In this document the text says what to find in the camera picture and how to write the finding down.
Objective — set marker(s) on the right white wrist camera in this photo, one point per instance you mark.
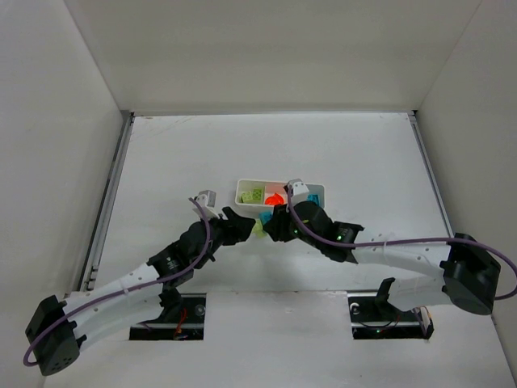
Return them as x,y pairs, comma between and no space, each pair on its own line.
296,187

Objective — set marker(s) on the teal long lego brick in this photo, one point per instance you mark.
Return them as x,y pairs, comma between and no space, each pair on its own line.
315,198

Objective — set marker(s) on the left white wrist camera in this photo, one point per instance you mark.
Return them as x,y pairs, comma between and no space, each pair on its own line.
205,200

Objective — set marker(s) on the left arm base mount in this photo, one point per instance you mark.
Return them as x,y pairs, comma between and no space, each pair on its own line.
184,322

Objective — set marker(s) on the teal green lego stack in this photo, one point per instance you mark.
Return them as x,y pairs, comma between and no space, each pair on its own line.
260,221

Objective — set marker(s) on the light green long brick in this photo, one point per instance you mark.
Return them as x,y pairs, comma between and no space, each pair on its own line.
258,194

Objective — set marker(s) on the right aluminium rail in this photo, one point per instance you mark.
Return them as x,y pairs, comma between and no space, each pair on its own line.
431,175

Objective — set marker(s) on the light green lego brick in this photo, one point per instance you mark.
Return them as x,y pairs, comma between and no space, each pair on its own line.
247,197

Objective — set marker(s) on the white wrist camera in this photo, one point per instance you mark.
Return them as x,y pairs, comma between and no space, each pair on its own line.
296,187
205,200

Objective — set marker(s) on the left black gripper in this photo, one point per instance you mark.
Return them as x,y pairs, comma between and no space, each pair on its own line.
225,226

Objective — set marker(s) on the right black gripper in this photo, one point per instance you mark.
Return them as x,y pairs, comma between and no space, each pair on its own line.
280,225

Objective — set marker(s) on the white three-compartment tray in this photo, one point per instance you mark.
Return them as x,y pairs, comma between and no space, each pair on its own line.
246,185

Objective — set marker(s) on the orange round lego piece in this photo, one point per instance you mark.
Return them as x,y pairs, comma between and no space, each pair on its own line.
275,198

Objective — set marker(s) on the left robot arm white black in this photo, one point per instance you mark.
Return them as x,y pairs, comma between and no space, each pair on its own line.
60,330

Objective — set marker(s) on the left aluminium rail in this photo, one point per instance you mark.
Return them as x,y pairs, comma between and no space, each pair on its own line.
90,265

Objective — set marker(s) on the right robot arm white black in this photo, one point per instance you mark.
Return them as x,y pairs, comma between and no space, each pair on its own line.
447,272

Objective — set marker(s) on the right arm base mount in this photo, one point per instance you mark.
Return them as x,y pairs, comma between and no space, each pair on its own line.
373,318

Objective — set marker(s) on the aluminium rail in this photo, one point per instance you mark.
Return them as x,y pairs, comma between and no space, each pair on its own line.
431,175
90,265

